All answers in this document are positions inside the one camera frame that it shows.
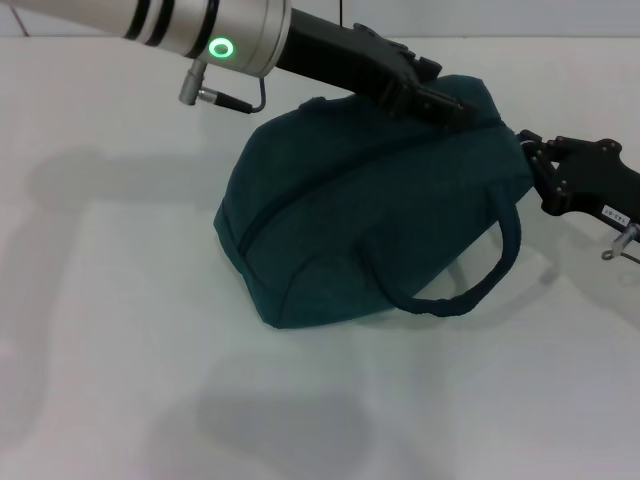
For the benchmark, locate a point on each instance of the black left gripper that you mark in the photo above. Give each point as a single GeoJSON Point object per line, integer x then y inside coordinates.
{"type": "Point", "coordinates": [345, 57]}

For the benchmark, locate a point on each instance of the dark teal fabric lunch bag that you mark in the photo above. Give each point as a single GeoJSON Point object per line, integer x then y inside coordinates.
{"type": "Point", "coordinates": [360, 215]}

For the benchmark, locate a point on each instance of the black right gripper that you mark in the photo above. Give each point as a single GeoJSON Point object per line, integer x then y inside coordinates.
{"type": "Point", "coordinates": [595, 180]}

